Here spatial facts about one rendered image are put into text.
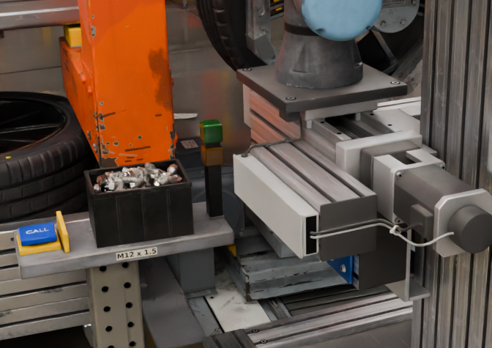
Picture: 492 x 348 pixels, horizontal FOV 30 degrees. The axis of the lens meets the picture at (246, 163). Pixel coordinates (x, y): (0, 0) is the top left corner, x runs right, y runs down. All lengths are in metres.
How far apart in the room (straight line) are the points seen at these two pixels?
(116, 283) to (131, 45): 0.49
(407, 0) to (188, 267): 0.88
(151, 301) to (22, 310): 0.31
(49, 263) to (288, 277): 0.74
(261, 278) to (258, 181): 0.94
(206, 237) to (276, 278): 0.51
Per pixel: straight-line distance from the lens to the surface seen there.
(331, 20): 1.37
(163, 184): 1.82
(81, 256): 1.83
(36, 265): 1.82
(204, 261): 2.38
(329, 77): 1.52
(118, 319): 1.94
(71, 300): 2.21
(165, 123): 1.99
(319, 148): 1.47
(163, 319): 2.21
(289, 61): 1.54
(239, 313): 2.32
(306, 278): 2.37
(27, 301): 2.20
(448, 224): 1.25
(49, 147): 2.26
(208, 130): 1.85
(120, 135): 1.98
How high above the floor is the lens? 1.26
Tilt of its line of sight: 21 degrees down
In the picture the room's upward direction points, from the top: 2 degrees counter-clockwise
